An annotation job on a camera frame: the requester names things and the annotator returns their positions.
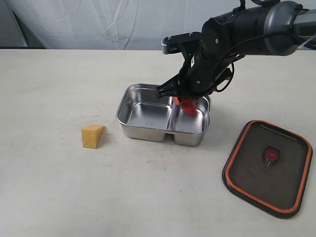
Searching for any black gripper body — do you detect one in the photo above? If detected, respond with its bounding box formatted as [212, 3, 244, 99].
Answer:
[156, 41, 234, 98]

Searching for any red sausage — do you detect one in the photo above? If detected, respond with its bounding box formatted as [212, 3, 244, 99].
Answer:
[173, 97, 197, 116]

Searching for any dark transparent box lid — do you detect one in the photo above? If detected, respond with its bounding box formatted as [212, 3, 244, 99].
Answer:
[222, 120, 313, 219]

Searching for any yellow cheese wedge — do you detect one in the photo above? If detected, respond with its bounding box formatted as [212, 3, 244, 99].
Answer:
[81, 124, 105, 149]

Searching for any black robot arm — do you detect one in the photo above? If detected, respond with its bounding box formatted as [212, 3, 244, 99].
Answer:
[156, 0, 316, 99]

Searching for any stainless steel lunch box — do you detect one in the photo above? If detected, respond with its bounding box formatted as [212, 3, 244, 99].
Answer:
[116, 83, 211, 146]

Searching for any white backdrop cloth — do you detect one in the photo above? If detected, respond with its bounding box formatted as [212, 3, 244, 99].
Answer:
[1, 0, 240, 50]

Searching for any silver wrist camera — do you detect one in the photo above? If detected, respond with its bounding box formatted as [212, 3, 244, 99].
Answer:
[161, 32, 201, 55]

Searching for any black cable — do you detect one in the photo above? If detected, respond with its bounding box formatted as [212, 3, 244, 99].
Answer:
[212, 32, 316, 94]

